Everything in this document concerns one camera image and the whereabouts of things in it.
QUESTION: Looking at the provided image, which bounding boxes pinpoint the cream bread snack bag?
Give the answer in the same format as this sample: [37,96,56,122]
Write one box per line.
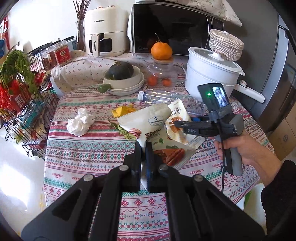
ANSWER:
[166,99,205,149]

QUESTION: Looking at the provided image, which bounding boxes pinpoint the white nut snack bag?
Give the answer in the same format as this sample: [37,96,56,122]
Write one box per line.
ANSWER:
[116,103,197,190]

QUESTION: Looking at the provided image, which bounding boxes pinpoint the dark sleeved right forearm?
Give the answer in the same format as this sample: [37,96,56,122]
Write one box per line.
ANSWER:
[261,160,295,240]

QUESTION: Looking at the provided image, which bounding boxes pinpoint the person's right hand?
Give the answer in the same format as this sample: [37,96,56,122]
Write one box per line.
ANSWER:
[214,132,282,186]

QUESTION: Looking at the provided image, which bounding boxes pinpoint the white plastic chair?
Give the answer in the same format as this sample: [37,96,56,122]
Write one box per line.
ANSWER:
[237,183,266,231]

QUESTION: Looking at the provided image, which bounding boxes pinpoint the white electric cooking pot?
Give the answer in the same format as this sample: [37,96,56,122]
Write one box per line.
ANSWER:
[185,47,265,103]

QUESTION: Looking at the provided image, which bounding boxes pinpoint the clear plastic water bottle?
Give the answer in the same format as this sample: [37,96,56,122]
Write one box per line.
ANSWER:
[138,89,207,115]

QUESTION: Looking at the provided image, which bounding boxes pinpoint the woven white basket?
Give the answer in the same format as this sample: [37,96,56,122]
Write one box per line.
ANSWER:
[209,29,244,61]

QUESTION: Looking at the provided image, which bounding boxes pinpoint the grey refrigerator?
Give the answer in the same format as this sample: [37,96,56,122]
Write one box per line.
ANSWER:
[224,1,295,133]

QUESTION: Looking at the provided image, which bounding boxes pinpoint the clear glass jar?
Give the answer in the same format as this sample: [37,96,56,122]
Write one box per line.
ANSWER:
[145,57,187,90]

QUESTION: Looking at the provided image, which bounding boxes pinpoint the green vegetable scrap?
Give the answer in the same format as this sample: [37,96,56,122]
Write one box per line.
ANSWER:
[109,121,136,141]

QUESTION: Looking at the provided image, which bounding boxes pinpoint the crumpled white tissue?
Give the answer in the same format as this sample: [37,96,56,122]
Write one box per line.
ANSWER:
[66,108,95,137]

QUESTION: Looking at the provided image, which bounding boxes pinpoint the large orange fruit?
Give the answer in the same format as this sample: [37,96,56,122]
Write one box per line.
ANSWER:
[151,42,173,60]

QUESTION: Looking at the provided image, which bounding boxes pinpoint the yellow crumpled wrapper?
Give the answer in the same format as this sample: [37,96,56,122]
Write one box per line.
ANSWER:
[112,105,136,118]

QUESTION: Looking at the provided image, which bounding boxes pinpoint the stacked white bowls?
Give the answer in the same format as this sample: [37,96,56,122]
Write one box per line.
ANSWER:
[103,66,144,95]

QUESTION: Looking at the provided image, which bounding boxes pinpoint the black microwave oven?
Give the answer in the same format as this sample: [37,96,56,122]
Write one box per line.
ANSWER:
[128,1,224,56]

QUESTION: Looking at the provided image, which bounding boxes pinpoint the floral cloth on microwave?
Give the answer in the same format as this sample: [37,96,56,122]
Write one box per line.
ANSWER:
[171,0,242,27]

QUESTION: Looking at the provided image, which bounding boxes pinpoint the dark green squash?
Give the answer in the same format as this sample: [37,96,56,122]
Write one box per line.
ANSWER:
[107,61,134,80]

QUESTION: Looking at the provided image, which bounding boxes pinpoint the small green pepper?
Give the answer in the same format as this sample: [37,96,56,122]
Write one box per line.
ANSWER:
[98,84,112,93]

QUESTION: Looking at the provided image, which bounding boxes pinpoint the cream air fryer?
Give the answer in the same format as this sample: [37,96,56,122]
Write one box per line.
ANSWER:
[84,6,128,57]

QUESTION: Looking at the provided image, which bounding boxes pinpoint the red-labelled spice jar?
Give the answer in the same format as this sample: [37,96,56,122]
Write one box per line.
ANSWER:
[54,41,72,67]

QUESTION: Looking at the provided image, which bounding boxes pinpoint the green leafy vegetable bunch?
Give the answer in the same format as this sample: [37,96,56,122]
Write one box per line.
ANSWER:
[1,50,39,96]

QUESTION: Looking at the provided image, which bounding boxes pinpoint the glass vase with twigs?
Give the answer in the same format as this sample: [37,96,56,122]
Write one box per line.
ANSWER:
[72,0,91,51]

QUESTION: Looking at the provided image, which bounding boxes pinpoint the black wire storage rack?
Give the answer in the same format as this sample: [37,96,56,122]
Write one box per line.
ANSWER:
[1,39,67,159]

